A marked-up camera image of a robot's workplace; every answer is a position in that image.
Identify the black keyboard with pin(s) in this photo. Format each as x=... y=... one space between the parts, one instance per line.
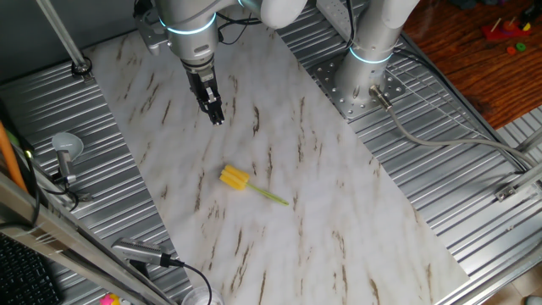
x=21 y=275

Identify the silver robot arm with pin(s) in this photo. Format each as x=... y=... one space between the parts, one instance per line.
x=190 y=25

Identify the aluminium frame rail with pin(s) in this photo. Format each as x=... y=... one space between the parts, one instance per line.
x=529 y=175
x=531 y=142

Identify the white marble pattern mat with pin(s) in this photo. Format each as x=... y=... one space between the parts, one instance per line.
x=322 y=237

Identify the aluminium corner bracket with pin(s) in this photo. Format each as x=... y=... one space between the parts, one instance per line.
x=504 y=194

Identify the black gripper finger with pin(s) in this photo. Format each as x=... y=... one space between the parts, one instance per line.
x=220 y=108
x=211 y=108

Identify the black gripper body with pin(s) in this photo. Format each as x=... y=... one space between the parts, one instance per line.
x=202 y=82

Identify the aluminium frame beam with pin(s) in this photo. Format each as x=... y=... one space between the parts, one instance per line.
x=63 y=237

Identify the aluminium pole with foot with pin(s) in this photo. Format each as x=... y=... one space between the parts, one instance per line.
x=59 y=29

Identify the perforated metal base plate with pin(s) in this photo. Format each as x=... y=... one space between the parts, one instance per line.
x=339 y=97

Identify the orange stick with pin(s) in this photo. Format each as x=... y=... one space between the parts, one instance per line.
x=8 y=156

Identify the white power strip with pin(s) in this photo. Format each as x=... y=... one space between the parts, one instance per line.
x=334 y=14

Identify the silver depth camera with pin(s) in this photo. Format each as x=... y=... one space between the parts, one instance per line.
x=135 y=250

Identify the clear plastic cup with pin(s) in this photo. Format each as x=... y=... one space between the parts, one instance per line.
x=203 y=298

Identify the pink and yellow toy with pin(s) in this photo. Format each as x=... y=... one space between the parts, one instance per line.
x=109 y=300

